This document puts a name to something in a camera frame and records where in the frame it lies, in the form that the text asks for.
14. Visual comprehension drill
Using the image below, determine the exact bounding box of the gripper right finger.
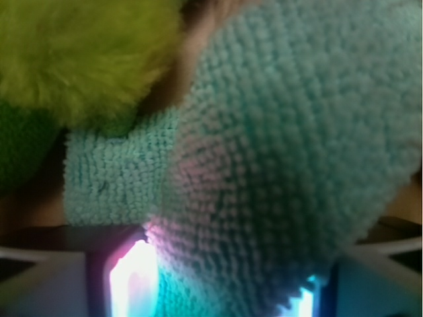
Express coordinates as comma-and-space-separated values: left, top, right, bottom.
297, 217, 422, 316

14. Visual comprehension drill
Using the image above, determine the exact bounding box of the green fuzzy plush toy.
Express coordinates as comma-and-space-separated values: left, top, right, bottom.
1, 1, 184, 195

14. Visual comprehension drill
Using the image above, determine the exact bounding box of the light blue terry cloth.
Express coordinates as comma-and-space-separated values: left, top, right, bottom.
64, 1, 422, 316

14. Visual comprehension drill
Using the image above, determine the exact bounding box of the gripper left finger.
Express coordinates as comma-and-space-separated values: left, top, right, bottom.
1, 225, 159, 316

